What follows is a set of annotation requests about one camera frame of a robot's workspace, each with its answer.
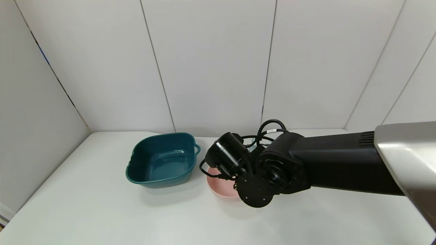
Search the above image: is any dark green plastic basin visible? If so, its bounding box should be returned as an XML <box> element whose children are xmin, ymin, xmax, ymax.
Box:
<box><xmin>125</xmin><ymin>132</ymin><xmax>201</xmax><ymax>189</ymax></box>

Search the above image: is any black cable with white label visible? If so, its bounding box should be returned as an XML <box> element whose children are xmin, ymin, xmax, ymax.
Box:
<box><xmin>240</xmin><ymin>119</ymin><xmax>289</xmax><ymax>147</ymax></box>

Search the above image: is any pink round bowl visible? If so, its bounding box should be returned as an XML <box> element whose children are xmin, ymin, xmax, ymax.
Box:
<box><xmin>206</xmin><ymin>166</ymin><xmax>243</xmax><ymax>202</ymax></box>

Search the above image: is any black camera cable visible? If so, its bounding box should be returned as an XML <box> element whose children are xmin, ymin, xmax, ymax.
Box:
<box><xmin>199</xmin><ymin>159</ymin><xmax>236</xmax><ymax>181</ymax></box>

